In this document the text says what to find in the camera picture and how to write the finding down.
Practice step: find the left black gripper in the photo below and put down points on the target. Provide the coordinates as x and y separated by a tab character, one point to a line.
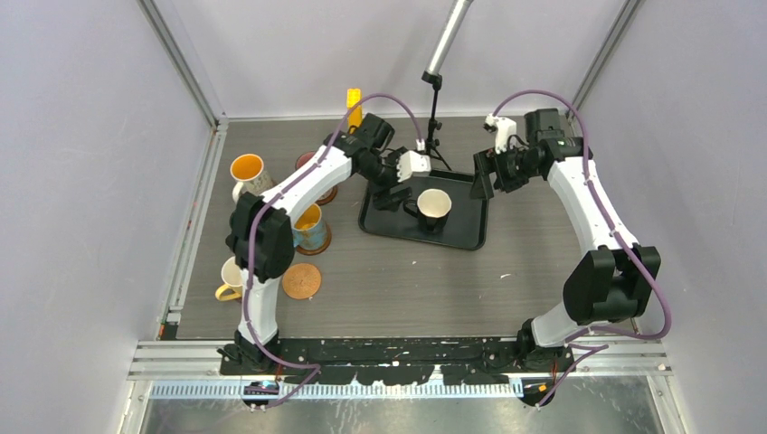
385	200

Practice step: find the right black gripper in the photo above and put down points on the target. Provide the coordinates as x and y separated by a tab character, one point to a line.
486	163

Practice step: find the black white-inside mug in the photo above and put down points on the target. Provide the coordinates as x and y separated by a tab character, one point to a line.
431	209

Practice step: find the wooden coaster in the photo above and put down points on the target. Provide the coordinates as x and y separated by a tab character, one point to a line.
328	196
327	239

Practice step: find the blue patterned mug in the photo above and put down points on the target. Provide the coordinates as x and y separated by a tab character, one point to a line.
310	227

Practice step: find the pink ghost mug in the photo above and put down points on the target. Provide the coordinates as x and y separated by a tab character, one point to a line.
307	162

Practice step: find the rattan coaster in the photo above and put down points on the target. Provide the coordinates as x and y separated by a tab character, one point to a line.
302	281

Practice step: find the floral white mug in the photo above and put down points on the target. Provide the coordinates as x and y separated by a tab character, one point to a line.
250	175

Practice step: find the cream yellow mug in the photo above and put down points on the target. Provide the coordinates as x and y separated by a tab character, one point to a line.
232	286

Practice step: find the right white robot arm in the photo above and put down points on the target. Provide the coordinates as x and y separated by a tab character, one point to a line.
610	284

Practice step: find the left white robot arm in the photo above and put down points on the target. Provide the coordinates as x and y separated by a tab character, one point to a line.
261	237

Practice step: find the black serving tray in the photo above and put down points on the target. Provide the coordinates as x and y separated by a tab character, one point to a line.
466	227

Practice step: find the toy brick tower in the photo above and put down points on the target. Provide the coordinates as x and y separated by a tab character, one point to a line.
354	120

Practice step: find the black tripod stand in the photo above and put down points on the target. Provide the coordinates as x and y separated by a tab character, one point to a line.
431	142

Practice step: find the silver metal pole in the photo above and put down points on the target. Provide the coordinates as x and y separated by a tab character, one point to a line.
450	29

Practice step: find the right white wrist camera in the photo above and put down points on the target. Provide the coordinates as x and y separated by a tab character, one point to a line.
503	128

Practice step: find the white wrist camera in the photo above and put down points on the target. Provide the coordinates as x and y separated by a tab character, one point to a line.
413	163
503	128

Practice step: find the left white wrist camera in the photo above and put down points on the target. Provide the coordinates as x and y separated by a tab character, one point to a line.
413	163

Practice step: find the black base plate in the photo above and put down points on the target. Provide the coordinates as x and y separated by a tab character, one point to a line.
395	361

